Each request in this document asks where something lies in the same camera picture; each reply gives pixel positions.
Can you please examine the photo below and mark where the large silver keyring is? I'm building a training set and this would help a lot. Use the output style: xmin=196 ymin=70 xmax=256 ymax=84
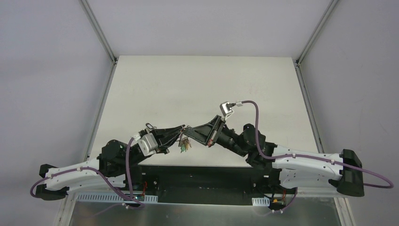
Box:
xmin=178 ymin=125 xmax=190 ymax=143

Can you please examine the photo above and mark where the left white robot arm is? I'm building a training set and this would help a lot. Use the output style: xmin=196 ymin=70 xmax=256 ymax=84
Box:
xmin=30 ymin=123 xmax=185 ymax=201

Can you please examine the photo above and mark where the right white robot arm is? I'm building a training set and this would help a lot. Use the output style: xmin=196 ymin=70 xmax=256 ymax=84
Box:
xmin=182 ymin=115 xmax=364 ymax=197

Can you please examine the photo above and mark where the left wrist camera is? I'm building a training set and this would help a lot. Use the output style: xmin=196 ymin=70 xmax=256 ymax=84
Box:
xmin=132 ymin=123 xmax=159 ymax=156

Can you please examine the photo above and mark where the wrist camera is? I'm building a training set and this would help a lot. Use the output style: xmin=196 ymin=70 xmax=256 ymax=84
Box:
xmin=219 ymin=102 xmax=236 ymax=121
xmin=132 ymin=123 xmax=159 ymax=156

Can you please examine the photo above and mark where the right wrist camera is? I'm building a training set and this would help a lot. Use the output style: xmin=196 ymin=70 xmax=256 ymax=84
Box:
xmin=219 ymin=102 xmax=236 ymax=121

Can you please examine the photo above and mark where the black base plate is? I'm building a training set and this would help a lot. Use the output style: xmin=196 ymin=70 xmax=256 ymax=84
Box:
xmin=129 ymin=165 xmax=295 ymax=205

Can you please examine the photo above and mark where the aluminium frame rail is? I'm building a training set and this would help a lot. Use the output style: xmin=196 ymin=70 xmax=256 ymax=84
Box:
xmin=295 ymin=186 xmax=347 ymax=198

